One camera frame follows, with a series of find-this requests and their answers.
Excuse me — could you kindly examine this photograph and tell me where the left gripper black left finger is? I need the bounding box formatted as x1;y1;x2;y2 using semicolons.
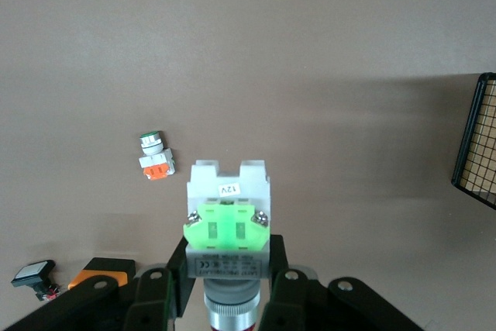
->
126;234;195;331

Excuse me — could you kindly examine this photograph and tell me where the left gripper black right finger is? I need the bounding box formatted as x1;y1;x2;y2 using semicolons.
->
258;234;319;331

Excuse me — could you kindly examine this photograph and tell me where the black square white-capped pushbutton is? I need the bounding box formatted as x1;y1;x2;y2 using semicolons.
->
10;260;63;302

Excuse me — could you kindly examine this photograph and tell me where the red pushbutton green contact block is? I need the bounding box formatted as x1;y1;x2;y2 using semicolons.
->
181;158;274;331

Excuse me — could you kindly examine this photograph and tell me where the green pushbutton orange contact block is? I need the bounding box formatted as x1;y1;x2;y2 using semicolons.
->
138;131;177;182

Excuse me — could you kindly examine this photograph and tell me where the orange button box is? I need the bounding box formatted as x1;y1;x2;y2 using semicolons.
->
67;256;136;293

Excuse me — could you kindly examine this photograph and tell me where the wire basket with wooden base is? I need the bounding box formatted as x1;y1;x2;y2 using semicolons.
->
451;71;496;210

